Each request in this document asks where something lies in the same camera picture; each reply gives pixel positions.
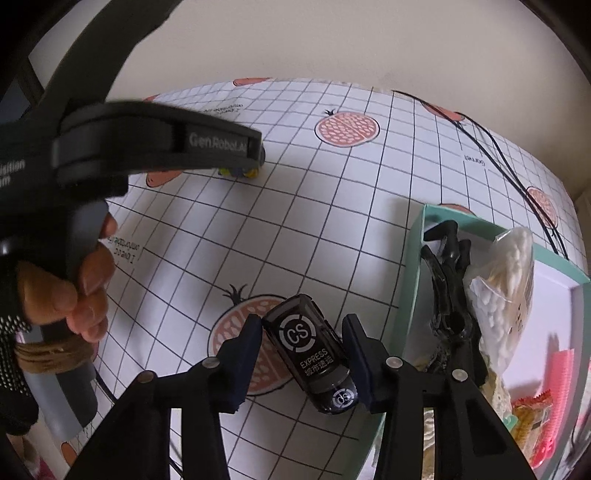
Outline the pomegranate print bed sheet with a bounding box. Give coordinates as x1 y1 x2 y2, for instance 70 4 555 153
59 77 581 480

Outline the snack packet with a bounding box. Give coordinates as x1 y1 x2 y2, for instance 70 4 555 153
511 390 553 464

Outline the green tray box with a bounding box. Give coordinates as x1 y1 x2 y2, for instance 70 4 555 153
342 205 590 479

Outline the bag of cotton swabs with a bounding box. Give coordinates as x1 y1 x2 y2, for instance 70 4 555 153
464 227 535 376

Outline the black cable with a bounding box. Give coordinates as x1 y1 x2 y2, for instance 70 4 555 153
392 89 569 259

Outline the black skeleton hand toy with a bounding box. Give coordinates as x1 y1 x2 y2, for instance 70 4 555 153
421 220 488 387

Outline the left human hand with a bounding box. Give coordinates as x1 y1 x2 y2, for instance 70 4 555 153
17 212 119 345

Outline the multicolour block cube toy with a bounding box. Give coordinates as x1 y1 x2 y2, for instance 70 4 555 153
218 168 259 179

